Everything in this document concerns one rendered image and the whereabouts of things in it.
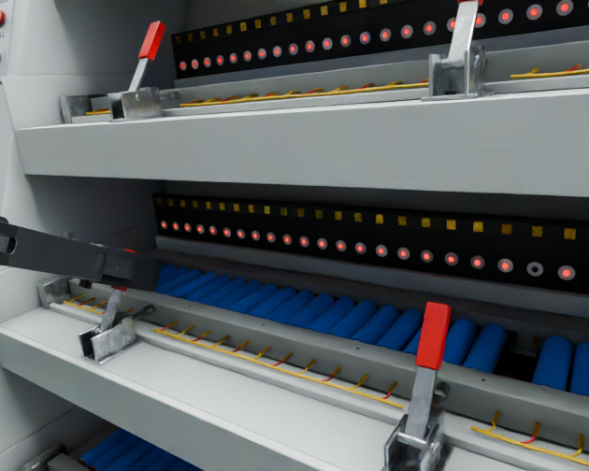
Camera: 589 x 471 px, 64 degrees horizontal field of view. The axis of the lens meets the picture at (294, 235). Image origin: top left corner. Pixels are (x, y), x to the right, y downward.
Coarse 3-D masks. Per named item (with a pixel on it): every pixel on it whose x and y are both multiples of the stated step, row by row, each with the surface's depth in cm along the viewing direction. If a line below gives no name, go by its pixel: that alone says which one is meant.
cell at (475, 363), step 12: (492, 324) 35; (480, 336) 33; (492, 336) 33; (504, 336) 34; (480, 348) 32; (492, 348) 32; (468, 360) 31; (480, 360) 30; (492, 360) 31; (492, 372) 30
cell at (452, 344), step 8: (464, 320) 36; (456, 328) 34; (464, 328) 34; (472, 328) 35; (448, 336) 34; (456, 336) 33; (464, 336) 34; (472, 336) 34; (448, 344) 32; (456, 344) 32; (464, 344) 33; (448, 352) 31; (456, 352) 32; (464, 352) 32; (448, 360) 31; (456, 360) 31
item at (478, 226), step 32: (160, 224) 58; (192, 224) 55; (224, 224) 52; (256, 224) 49; (288, 224) 47; (320, 224) 45; (352, 224) 43; (384, 224) 41; (416, 224) 39; (448, 224) 37; (480, 224) 36; (512, 224) 35; (544, 224) 34; (576, 224) 33; (320, 256) 46; (352, 256) 44; (384, 256) 42; (416, 256) 40; (512, 256) 36; (544, 256) 34; (576, 256) 33; (544, 288) 35; (576, 288) 34
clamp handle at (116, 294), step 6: (114, 288) 39; (120, 288) 39; (126, 288) 40; (114, 294) 39; (120, 294) 39; (114, 300) 39; (108, 306) 39; (114, 306) 39; (108, 312) 39; (114, 312) 39; (108, 318) 39; (102, 324) 39; (108, 324) 39; (114, 324) 40; (102, 330) 39
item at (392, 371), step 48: (96, 288) 48; (240, 336) 37; (288, 336) 35; (336, 336) 34; (336, 384) 31; (384, 384) 31; (480, 384) 27; (528, 384) 27; (480, 432) 26; (528, 432) 26; (576, 432) 25
